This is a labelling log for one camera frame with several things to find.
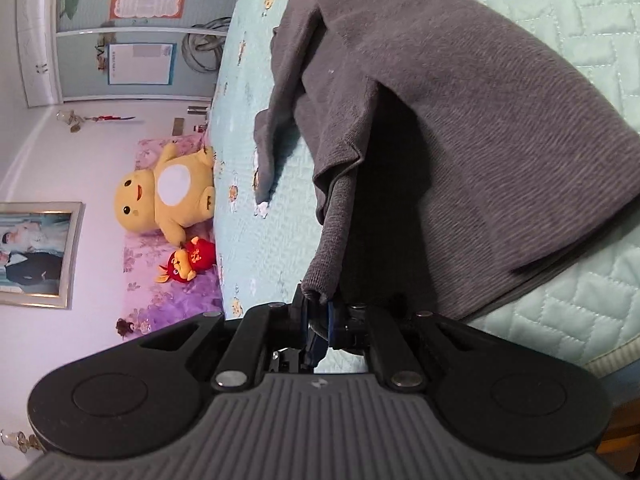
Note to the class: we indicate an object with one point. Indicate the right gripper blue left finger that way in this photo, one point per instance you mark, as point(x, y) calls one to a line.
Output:
point(263, 330)

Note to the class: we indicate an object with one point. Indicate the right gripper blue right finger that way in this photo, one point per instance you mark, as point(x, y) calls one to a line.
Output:
point(370, 332)

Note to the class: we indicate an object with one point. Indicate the dark grey sweater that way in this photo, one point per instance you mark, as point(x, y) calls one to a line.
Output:
point(458, 161)

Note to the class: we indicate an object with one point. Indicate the red plush toy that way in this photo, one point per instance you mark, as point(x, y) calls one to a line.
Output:
point(194, 257)

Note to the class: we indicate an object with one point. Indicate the yellow plush toy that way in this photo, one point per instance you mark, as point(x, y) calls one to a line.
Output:
point(177, 193)

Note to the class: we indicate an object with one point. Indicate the teal quilted bee bedspread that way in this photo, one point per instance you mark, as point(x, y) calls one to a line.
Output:
point(588, 314)

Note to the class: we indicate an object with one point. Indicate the blue framed poster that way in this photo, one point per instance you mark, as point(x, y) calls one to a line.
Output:
point(140, 64)

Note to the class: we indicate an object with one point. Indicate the grey sliding door wardrobe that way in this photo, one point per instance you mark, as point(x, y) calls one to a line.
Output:
point(62, 49)

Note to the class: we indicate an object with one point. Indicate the framed wall picture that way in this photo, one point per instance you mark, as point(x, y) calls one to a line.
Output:
point(38, 253)

